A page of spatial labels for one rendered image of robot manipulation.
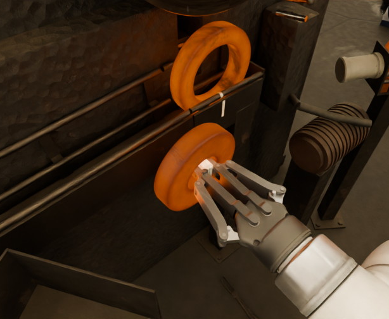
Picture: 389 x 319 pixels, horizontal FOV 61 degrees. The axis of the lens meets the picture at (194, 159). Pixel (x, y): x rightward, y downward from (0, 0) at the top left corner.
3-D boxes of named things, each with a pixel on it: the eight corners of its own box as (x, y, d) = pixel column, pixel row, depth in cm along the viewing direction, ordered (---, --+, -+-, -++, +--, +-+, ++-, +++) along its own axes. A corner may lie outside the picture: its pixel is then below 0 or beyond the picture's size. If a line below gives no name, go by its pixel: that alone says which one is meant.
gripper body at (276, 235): (267, 286, 44) (219, 235, 48) (306, 248, 48) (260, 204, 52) (280, 264, 38) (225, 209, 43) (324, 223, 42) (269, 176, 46)
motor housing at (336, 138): (260, 229, 126) (290, 124, 86) (297, 199, 135) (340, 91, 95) (286, 254, 119) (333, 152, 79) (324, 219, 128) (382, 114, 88)
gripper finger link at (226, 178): (267, 214, 44) (274, 209, 45) (212, 162, 50) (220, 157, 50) (261, 228, 47) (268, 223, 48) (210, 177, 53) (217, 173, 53)
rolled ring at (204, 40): (263, 21, 63) (250, 15, 64) (189, 31, 52) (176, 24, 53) (237, 105, 74) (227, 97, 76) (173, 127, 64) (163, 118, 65)
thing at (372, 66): (332, 73, 83) (337, 52, 79) (369, 68, 83) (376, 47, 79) (341, 88, 79) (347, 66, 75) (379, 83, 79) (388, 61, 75)
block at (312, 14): (246, 95, 90) (259, 5, 72) (267, 83, 93) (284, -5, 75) (277, 114, 84) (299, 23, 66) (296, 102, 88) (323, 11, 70)
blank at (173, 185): (141, 168, 45) (157, 183, 44) (219, 102, 50) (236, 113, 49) (163, 213, 58) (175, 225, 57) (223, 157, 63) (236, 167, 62)
